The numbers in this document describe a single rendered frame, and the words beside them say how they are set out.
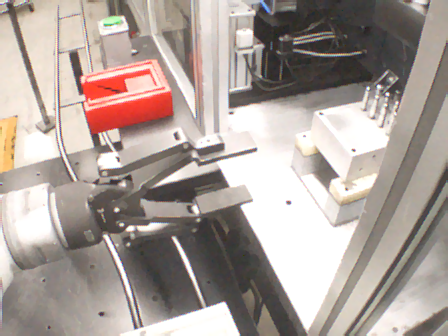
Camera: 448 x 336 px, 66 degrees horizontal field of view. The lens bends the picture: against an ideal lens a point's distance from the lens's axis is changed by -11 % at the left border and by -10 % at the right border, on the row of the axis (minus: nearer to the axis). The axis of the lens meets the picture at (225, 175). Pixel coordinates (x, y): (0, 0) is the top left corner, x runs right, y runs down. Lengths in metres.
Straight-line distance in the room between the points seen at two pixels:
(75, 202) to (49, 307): 0.41
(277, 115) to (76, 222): 0.44
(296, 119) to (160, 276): 0.40
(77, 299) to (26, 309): 0.11
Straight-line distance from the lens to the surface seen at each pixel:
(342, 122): 0.53
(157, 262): 0.78
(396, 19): 0.48
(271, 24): 0.73
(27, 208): 0.42
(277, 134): 0.68
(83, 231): 0.42
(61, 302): 0.79
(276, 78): 0.77
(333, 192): 0.52
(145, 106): 0.70
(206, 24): 0.56
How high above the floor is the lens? 1.34
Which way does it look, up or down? 46 degrees down
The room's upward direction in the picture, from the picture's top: straight up
